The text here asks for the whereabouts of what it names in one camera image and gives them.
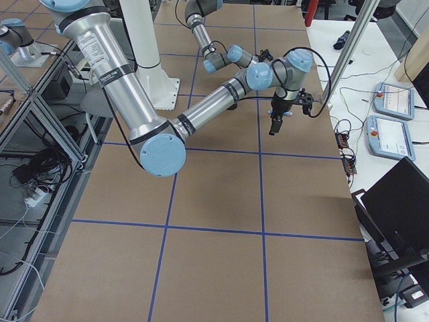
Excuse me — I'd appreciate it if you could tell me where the lower teach pendant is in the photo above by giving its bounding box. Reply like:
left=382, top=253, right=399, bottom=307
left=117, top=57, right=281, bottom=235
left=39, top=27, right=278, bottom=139
left=365, top=115, right=416, bottom=161

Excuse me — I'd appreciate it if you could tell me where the black laptop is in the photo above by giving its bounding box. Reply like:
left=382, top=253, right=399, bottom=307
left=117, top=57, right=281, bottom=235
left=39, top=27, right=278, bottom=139
left=361, top=157, right=428, bottom=253

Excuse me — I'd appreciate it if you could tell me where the aluminium frame post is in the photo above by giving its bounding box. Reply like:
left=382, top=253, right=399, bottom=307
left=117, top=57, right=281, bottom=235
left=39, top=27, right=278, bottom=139
left=322, top=0, right=380, bottom=103

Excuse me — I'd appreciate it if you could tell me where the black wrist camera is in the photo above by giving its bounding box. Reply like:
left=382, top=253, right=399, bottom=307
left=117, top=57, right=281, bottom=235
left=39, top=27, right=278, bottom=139
left=295, top=88, right=314, bottom=116

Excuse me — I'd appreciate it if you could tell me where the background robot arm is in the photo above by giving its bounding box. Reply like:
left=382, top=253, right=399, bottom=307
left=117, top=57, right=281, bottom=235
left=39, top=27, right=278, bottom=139
left=1, top=18, right=48, bottom=68

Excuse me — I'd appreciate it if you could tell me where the upper orange black adapter box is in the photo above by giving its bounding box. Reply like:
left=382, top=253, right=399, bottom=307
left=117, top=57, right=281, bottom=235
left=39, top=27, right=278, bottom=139
left=334, top=132, right=349, bottom=149

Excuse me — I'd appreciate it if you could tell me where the brown paper table cover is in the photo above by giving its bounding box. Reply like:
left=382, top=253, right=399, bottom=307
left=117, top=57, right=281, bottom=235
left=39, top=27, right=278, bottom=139
left=29, top=2, right=386, bottom=322

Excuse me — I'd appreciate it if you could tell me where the white power strip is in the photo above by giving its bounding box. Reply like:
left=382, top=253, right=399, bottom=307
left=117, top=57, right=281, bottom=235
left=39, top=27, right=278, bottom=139
left=24, top=187, right=48, bottom=208

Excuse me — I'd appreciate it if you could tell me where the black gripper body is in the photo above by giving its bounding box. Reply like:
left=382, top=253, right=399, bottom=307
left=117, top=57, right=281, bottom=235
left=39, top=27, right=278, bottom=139
left=271, top=89, right=298, bottom=115

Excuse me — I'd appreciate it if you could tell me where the upper teach pendant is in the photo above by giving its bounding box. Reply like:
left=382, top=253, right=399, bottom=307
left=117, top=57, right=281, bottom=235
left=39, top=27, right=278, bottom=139
left=373, top=82, right=414, bottom=121

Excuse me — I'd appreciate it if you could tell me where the black cable bundle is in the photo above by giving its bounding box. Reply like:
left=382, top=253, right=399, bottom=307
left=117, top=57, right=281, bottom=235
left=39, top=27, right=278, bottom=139
left=9, top=147, right=73, bottom=189

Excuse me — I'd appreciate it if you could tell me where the aluminium frame structure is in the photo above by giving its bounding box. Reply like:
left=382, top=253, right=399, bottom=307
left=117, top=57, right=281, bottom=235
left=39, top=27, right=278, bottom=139
left=1, top=30, right=109, bottom=321

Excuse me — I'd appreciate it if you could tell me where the grey office chair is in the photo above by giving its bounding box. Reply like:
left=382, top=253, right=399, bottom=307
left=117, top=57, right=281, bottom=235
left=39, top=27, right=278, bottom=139
left=79, top=56, right=131, bottom=146

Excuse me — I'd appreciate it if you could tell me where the teach pendant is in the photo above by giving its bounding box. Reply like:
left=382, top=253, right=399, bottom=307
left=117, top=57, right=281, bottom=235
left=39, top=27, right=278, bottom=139
left=373, top=82, right=414, bottom=121
left=365, top=115, right=416, bottom=161

